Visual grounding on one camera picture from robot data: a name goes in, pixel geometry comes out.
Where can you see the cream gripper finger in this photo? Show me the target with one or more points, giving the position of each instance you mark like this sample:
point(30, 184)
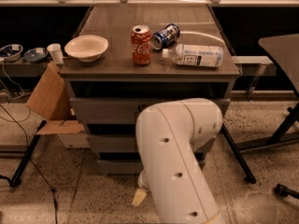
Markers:
point(139, 197)

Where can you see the black stand leg left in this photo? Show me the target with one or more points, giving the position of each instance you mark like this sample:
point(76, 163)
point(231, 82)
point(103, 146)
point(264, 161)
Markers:
point(15, 181)

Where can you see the red cola can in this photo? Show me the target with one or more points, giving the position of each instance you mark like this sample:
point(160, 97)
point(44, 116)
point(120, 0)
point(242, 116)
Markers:
point(140, 40)

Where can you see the clear plastic water bottle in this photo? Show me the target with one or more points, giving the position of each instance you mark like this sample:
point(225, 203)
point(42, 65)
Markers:
point(195, 55)

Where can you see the grey middle drawer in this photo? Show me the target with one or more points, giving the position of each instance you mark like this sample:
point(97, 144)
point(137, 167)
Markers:
point(126, 143)

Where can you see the blue patterned bowl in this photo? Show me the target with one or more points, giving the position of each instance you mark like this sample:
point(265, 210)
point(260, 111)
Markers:
point(12, 52)
point(36, 55)

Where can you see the blue patterned bowl left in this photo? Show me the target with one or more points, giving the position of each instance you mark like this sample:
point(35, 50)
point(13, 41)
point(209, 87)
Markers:
point(12, 52)

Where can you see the blue patterned bowl right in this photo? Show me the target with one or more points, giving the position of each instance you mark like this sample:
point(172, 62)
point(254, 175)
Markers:
point(36, 55)

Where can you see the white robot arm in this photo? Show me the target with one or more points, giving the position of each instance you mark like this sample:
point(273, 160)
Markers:
point(167, 134)

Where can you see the grey bottom drawer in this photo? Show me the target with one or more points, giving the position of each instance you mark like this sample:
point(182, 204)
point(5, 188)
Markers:
point(120, 167)

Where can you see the grey top drawer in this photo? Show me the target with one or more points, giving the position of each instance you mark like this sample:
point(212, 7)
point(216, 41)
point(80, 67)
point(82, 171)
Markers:
point(111, 110)

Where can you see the white bowl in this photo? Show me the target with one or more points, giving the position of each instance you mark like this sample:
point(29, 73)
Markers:
point(86, 48)

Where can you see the brown cardboard box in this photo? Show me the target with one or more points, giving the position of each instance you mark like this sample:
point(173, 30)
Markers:
point(50, 101)

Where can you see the black stand leg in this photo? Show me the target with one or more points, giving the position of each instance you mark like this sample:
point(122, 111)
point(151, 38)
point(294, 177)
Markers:
point(249, 177)
point(15, 181)

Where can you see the grey drawer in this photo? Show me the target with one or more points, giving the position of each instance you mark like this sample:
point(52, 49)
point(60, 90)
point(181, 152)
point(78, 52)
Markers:
point(111, 110)
point(120, 167)
point(126, 143)

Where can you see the black stand leg right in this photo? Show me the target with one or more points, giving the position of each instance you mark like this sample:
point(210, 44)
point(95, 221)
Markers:
point(249, 177)

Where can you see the grey drawer cabinet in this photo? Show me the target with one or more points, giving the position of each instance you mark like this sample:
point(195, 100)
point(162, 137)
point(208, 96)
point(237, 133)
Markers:
point(115, 75)

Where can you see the blue soda can lying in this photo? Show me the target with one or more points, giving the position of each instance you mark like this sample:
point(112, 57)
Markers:
point(165, 37)

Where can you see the white paper cup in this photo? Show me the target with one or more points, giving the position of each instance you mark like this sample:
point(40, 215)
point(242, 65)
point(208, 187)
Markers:
point(55, 52)

